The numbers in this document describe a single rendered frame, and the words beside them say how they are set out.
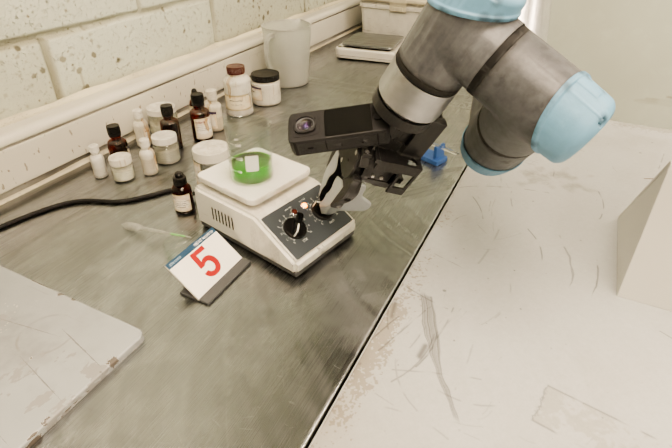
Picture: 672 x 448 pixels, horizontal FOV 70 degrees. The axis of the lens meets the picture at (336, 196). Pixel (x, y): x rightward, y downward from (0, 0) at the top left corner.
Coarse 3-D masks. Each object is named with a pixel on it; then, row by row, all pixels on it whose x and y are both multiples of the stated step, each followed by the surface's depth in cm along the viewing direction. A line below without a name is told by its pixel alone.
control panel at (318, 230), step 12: (312, 192) 69; (288, 204) 66; (300, 204) 67; (312, 204) 68; (276, 216) 64; (288, 216) 65; (312, 216) 66; (336, 216) 68; (348, 216) 69; (276, 228) 63; (312, 228) 65; (324, 228) 66; (336, 228) 67; (288, 240) 63; (300, 240) 63; (312, 240) 64; (324, 240) 65; (300, 252) 62
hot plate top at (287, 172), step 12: (276, 156) 73; (216, 168) 70; (228, 168) 70; (276, 168) 70; (288, 168) 70; (300, 168) 70; (204, 180) 67; (216, 180) 67; (228, 180) 67; (276, 180) 67; (288, 180) 67; (228, 192) 65; (240, 192) 64; (252, 192) 64; (264, 192) 64; (276, 192) 65; (252, 204) 63
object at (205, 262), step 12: (216, 240) 65; (192, 252) 62; (204, 252) 63; (216, 252) 64; (228, 252) 65; (180, 264) 60; (192, 264) 61; (204, 264) 62; (216, 264) 63; (228, 264) 64; (180, 276) 59; (192, 276) 60; (204, 276) 61; (192, 288) 59
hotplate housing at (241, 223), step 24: (216, 192) 68; (288, 192) 68; (216, 216) 68; (240, 216) 64; (264, 216) 63; (240, 240) 67; (264, 240) 63; (336, 240) 67; (288, 264) 62; (312, 264) 65
